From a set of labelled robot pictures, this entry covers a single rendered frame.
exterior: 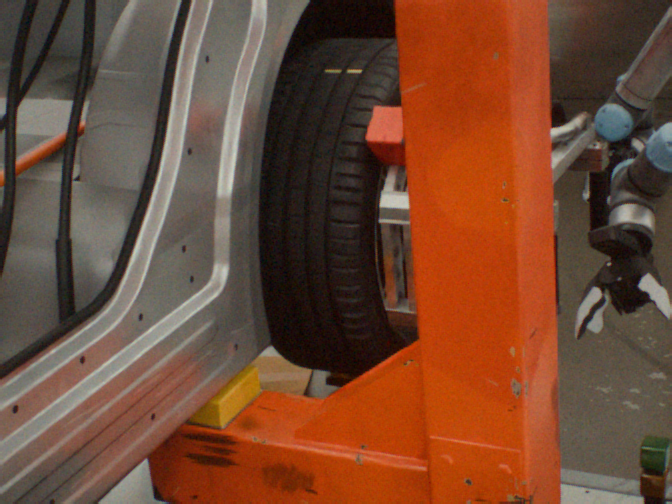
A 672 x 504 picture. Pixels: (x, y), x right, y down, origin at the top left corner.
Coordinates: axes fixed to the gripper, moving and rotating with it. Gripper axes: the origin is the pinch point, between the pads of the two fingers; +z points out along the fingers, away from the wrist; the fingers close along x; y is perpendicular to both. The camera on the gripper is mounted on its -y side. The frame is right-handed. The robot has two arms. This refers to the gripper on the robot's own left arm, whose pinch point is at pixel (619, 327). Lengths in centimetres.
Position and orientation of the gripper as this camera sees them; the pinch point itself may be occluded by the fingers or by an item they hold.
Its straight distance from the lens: 196.9
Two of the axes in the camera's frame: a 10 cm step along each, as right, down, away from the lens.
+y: 5.5, 6.2, 5.6
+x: -8.1, 2.4, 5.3
